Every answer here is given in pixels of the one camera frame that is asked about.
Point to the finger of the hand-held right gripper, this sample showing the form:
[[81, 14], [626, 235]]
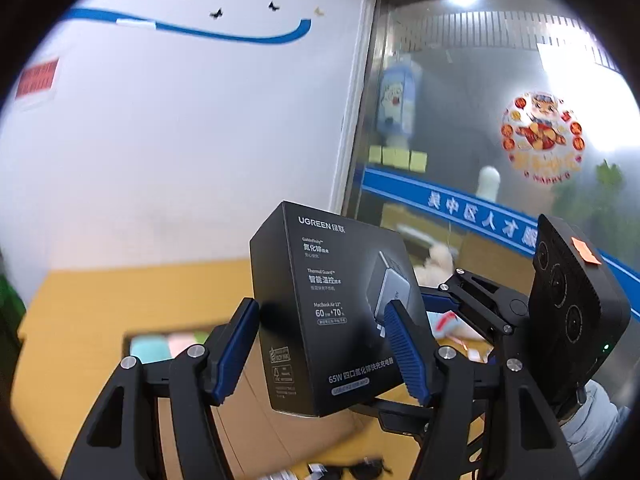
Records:
[[400, 417], [487, 305]]

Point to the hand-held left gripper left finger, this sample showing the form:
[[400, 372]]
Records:
[[234, 355]]

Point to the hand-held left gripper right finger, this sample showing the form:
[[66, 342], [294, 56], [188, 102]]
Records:
[[406, 355]]

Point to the black charger box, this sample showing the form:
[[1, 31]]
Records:
[[320, 310]]

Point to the person's right forearm grey sleeve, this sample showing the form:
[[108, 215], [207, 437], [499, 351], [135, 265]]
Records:
[[595, 425]]

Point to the yellow wooden desktop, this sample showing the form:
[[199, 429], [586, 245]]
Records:
[[75, 310]]

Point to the red and white packet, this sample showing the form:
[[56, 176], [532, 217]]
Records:
[[445, 322]]

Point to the black sunglasses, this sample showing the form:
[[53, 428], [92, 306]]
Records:
[[360, 471]]

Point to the tray with pastel pads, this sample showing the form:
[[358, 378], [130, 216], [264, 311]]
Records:
[[167, 347]]

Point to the yellow sticky note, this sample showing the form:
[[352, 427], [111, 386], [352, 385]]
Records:
[[389, 155], [418, 160], [375, 153], [402, 156]]

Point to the round festive window sticker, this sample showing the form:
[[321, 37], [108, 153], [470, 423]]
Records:
[[542, 132]]

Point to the blue cartoon figure sticker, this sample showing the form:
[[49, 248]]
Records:
[[397, 105]]

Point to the frosted glass door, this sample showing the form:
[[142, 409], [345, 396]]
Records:
[[450, 85]]

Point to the green object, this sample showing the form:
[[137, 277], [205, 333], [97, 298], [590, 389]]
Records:
[[9, 305]]

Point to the blue wave wall decal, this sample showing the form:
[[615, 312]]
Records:
[[200, 30]]

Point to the red wall sign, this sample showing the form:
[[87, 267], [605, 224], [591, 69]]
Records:
[[37, 79]]

